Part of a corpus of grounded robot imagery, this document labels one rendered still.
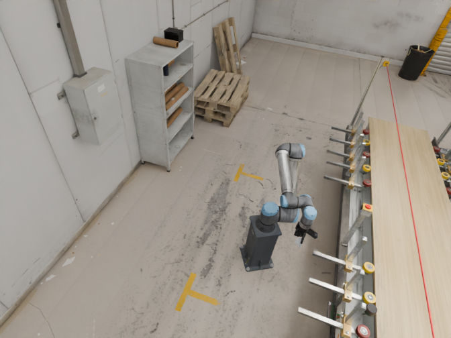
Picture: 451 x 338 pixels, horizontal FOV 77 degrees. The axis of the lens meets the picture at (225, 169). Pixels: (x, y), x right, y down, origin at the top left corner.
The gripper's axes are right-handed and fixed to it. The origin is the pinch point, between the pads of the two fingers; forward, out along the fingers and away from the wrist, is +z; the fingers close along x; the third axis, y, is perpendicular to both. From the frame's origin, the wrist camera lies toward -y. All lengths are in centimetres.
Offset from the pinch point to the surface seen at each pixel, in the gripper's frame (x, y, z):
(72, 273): 57, 200, 94
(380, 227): -44, -65, 4
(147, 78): -116, 198, -44
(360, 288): 3, -58, 32
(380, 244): -25, -64, 4
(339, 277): 5.7, -38.6, 23.8
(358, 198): -103, -58, 32
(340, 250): -21, -39, 24
